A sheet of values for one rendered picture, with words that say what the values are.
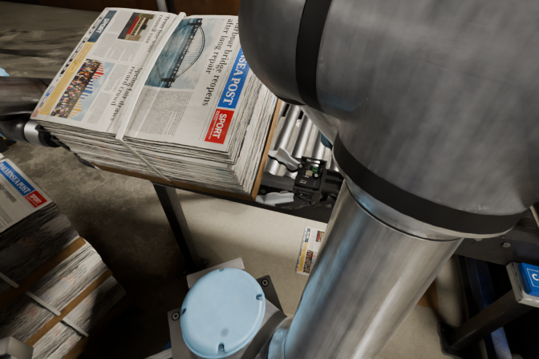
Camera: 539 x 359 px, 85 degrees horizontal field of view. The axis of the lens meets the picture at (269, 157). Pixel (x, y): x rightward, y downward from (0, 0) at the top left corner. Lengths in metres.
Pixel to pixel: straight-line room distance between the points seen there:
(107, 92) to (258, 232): 1.29
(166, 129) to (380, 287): 0.37
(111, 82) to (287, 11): 0.47
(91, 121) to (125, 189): 1.56
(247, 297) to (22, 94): 0.59
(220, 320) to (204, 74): 0.37
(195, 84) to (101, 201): 1.66
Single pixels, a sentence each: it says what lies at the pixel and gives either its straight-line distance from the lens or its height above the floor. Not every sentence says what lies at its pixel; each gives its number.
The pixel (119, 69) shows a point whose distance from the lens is 0.62.
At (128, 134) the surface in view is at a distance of 0.53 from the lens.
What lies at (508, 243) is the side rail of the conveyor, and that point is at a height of 0.78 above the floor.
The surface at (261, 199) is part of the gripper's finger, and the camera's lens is 0.63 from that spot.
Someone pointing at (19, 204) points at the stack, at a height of 0.83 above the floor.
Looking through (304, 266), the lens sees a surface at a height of 0.01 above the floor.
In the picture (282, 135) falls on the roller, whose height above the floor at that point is 0.80.
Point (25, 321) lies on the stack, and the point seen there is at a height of 0.49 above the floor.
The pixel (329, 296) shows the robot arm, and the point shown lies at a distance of 0.26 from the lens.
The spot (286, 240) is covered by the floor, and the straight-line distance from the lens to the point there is 1.69.
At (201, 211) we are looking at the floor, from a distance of 1.84.
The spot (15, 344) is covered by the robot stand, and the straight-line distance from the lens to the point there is 0.90.
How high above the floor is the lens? 1.46
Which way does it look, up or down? 44 degrees down
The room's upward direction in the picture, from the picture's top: straight up
